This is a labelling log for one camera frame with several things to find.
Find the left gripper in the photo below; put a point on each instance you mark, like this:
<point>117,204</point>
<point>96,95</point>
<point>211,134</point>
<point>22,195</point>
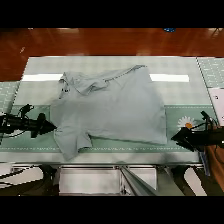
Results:
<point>37,125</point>

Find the silver frame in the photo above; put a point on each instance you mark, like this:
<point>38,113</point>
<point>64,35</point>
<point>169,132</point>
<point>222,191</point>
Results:
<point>100,180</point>

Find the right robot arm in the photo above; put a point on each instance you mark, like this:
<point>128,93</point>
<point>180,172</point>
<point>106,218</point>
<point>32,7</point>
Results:
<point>216,136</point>

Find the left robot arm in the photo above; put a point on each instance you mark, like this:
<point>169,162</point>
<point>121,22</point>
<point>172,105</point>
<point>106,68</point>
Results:
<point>13,122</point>

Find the light grey polo shirt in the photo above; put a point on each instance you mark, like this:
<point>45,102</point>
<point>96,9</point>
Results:
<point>116,110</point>

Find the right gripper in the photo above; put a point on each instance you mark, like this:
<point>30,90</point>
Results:
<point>196,139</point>

